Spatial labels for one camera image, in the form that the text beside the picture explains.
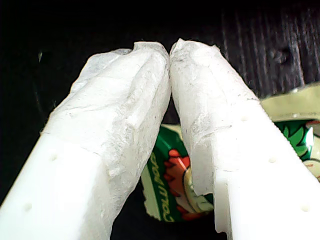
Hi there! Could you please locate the green red printed snack bar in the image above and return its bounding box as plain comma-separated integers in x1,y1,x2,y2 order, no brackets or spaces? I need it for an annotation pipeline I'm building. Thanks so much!
141,82,320,223

